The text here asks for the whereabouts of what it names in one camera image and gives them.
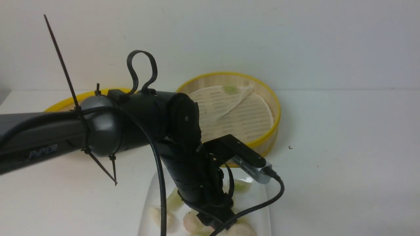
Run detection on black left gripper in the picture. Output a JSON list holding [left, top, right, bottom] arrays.
[[177, 154, 237, 230]]

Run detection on pale green dumpling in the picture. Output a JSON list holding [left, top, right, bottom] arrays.
[[166, 187, 184, 212]]

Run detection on white dumpling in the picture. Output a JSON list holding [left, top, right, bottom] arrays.
[[148, 206, 177, 233]]

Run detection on green steamed dumpling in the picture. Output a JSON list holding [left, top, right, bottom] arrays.
[[222, 85, 240, 95]]

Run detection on pink shrimp dumpling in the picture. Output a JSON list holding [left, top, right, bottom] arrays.
[[183, 210, 212, 236]]

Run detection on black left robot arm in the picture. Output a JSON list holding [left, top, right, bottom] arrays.
[[1, 89, 236, 229]]

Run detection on white rectangular plate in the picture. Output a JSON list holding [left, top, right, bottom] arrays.
[[138, 170, 271, 236]]

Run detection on yellow-rimmed bamboo steamer basket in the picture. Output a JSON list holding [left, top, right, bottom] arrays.
[[177, 72, 282, 157]]

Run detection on yellow-rimmed bamboo steamer lid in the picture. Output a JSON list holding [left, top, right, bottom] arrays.
[[44, 90, 113, 113]]

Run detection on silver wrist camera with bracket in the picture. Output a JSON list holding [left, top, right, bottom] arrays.
[[204, 134, 278, 184]]

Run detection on black camera cable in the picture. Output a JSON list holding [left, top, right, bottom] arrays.
[[0, 108, 285, 236]]

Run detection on black cable tie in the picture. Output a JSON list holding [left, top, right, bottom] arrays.
[[43, 14, 117, 186]]

